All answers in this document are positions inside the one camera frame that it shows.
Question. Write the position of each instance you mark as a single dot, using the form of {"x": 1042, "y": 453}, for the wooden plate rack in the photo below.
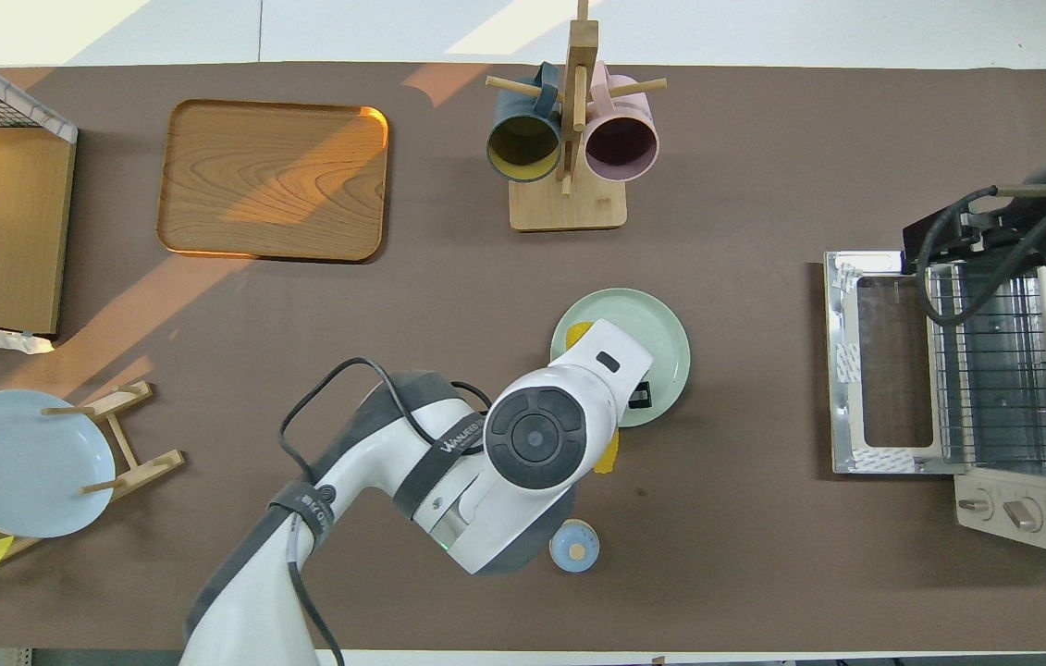
{"x": 148, "y": 467}

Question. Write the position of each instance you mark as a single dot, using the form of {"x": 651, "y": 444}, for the light blue plate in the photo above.
{"x": 23, "y": 462}

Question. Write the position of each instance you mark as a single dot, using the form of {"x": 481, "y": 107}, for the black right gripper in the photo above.
{"x": 971, "y": 231}

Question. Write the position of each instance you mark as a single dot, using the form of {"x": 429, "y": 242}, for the dark blue mug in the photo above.
{"x": 522, "y": 148}

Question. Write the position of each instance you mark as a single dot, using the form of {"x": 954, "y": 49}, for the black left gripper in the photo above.
{"x": 639, "y": 396}

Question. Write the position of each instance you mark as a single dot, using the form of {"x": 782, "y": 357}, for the yellow corn cob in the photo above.
{"x": 607, "y": 453}

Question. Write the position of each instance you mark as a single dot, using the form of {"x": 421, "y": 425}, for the wooden serving tray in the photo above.
{"x": 273, "y": 180}

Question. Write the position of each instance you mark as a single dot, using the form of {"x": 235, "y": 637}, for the brown table mat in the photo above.
{"x": 763, "y": 555}

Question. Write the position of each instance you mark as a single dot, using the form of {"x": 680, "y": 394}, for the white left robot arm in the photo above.
{"x": 532, "y": 435}

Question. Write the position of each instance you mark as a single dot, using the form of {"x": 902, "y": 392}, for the pink mug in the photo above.
{"x": 620, "y": 148}

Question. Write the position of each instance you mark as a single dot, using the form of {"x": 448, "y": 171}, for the wooden mug rack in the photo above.
{"x": 569, "y": 208}

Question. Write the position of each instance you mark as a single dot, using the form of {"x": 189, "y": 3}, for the pale green plate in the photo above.
{"x": 666, "y": 342}

